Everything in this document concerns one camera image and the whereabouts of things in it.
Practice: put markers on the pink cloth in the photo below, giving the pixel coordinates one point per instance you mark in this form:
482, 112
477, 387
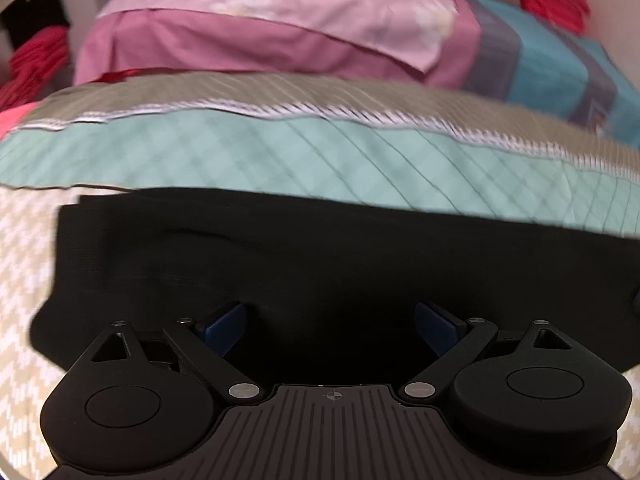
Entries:
14, 119

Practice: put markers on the dark hanging clothes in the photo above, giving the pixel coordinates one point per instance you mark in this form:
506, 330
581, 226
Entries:
30, 0

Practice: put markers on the teal grey striped quilt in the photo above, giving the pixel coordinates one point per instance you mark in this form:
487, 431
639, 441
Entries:
550, 65

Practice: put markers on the pile of red clothes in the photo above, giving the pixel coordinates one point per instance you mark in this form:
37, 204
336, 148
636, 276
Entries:
35, 65

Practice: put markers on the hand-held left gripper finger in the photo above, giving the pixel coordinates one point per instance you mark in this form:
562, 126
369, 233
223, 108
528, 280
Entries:
436, 321

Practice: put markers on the patterned bed sheet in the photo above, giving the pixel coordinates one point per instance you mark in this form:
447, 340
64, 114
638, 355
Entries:
200, 155

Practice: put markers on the pink floral quilt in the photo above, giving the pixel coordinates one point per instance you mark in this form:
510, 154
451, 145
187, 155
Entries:
280, 25

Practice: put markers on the black pants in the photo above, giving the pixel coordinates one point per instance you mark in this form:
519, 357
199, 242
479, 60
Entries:
310, 260

